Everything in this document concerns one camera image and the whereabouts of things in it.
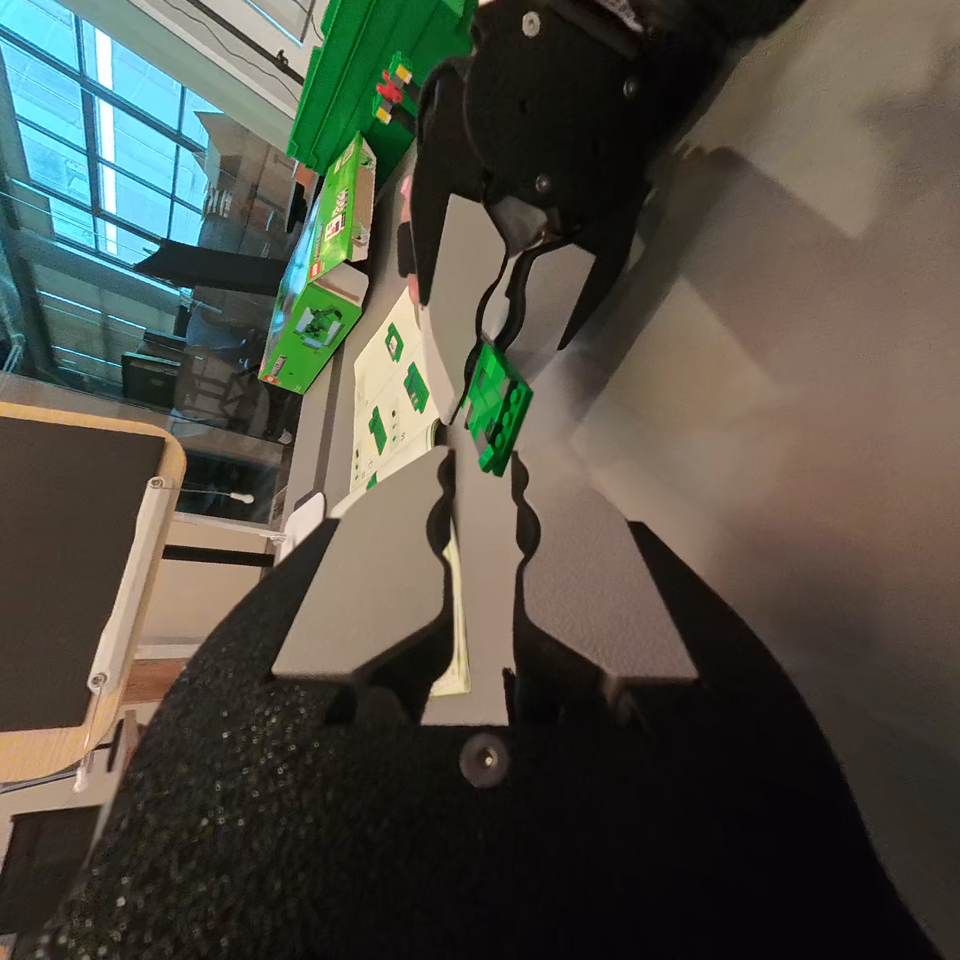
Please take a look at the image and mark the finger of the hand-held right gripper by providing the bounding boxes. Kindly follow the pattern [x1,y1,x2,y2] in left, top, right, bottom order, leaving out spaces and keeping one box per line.
[418,193,519,427]
[504,246,599,363]

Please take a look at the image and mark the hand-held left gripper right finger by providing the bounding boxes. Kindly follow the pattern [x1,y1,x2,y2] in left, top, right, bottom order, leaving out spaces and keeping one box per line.
[500,451,703,726]

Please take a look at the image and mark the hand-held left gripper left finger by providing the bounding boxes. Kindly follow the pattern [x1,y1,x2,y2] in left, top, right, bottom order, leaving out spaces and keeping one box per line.
[270,447,458,726]

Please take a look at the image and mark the green brick plate assembly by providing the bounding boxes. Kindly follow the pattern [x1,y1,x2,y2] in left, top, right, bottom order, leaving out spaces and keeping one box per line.
[460,341,536,478]

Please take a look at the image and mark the grey desk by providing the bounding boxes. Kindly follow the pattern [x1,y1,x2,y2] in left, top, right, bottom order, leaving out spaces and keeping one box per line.
[270,45,960,960]

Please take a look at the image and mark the black desk divider panel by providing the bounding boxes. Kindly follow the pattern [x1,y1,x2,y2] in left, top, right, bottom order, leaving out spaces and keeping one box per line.
[0,399,188,794]

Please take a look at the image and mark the open instruction booklet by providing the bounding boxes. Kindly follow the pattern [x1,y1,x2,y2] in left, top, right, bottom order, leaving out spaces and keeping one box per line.
[348,288,475,696]

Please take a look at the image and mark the green toy set box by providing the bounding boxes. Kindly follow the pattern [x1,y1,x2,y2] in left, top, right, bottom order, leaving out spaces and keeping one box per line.
[256,132,378,397]

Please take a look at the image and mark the lime brick figure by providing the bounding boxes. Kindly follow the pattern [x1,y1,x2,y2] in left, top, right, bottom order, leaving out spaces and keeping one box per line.
[374,51,419,130]

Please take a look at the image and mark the green plastic crate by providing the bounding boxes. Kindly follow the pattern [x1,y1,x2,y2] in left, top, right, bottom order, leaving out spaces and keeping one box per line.
[288,0,483,190]

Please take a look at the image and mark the black flat panel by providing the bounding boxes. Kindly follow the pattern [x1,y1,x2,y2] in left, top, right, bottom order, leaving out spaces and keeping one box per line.
[133,237,292,299]

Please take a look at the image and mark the cardboard box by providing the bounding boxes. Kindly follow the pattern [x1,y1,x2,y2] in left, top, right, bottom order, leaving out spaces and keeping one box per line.
[193,111,303,252]

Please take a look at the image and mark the black stand pole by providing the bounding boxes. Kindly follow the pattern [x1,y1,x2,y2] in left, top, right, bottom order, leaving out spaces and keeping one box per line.
[186,0,318,76]

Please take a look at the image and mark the large window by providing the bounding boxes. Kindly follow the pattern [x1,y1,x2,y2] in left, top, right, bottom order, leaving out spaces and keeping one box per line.
[0,0,226,271]

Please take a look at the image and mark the white divider bracket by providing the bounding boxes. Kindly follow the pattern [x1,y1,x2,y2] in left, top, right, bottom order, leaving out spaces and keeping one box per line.
[71,708,141,798]

